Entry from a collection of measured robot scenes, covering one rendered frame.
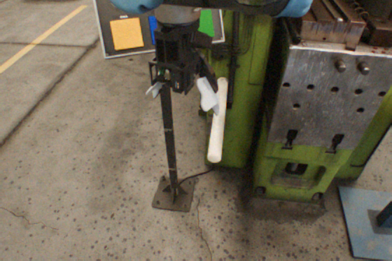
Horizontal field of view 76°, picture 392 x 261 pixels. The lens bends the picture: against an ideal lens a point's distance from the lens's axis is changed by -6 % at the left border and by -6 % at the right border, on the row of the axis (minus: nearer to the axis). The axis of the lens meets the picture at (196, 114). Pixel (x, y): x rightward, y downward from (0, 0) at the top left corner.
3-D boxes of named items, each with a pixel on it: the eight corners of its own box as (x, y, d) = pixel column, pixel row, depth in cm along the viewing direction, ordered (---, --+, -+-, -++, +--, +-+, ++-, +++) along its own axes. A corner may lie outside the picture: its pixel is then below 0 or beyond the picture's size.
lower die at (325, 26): (357, 45, 85) (367, 20, 79) (298, 39, 87) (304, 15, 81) (327, 3, 116) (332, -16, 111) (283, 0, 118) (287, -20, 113)
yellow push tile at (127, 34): (143, 46, 70) (139, 17, 68) (115, 50, 68) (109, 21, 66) (143, 46, 71) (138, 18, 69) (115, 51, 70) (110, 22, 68)
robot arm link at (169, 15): (166, -17, 44) (211, -11, 41) (169, 10, 47) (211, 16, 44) (143, -4, 39) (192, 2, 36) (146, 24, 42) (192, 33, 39)
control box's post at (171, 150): (178, 196, 145) (160, -10, 73) (171, 196, 145) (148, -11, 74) (178, 191, 148) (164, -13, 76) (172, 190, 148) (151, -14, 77)
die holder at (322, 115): (355, 150, 108) (407, 57, 79) (266, 141, 112) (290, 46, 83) (325, 78, 150) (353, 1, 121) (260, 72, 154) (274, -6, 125)
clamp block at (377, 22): (392, 48, 84) (401, 30, 79) (367, 45, 85) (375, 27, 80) (379, 33, 93) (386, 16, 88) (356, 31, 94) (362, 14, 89)
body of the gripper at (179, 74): (150, 89, 49) (141, 26, 41) (171, 66, 55) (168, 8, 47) (187, 99, 46) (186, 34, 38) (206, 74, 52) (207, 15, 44)
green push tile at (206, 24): (215, 36, 74) (210, 9, 72) (189, 39, 72) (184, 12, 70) (213, 37, 76) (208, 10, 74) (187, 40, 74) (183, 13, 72)
